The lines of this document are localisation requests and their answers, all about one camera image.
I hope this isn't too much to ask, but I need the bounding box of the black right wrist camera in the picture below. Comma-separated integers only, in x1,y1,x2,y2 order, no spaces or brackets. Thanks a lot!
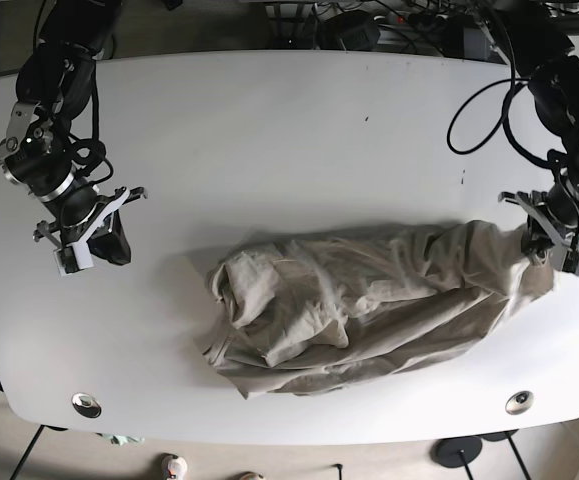
87,211,132,266

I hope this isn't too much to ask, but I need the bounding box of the white orange shoe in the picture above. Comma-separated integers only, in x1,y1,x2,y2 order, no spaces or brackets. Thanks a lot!
162,455,188,480

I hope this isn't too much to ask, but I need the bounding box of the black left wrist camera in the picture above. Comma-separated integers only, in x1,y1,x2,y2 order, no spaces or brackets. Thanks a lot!
521,217,553,266

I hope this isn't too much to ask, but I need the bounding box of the table cable grommet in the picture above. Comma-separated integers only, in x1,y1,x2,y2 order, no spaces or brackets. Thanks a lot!
505,390,535,416
71,392,102,419

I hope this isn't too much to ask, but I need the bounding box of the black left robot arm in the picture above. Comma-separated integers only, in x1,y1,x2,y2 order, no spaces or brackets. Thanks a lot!
482,1,579,275

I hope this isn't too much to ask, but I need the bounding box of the right black floor stand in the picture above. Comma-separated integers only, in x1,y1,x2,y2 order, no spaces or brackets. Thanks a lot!
479,430,532,480

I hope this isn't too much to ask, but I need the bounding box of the left black floor stand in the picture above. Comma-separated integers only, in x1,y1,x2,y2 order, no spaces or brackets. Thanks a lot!
430,436,483,480

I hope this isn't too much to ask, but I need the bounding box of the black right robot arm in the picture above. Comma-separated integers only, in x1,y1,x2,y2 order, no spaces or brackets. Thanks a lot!
0,1,147,276

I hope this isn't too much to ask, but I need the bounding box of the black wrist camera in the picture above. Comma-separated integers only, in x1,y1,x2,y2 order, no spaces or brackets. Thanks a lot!
87,211,132,266
521,217,553,266

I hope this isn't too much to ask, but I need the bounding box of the black floor stand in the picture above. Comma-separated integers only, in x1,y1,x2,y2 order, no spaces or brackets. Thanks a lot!
430,436,483,480
479,430,532,480

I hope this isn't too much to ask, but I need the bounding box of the beige T-shirt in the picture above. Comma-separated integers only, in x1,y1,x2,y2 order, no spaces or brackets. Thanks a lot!
204,221,556,398

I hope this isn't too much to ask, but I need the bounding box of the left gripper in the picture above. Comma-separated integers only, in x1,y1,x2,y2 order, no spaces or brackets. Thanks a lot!
498,182,579,275

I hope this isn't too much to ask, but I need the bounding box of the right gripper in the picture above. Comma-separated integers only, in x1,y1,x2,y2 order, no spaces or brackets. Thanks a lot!
38,177,148,276

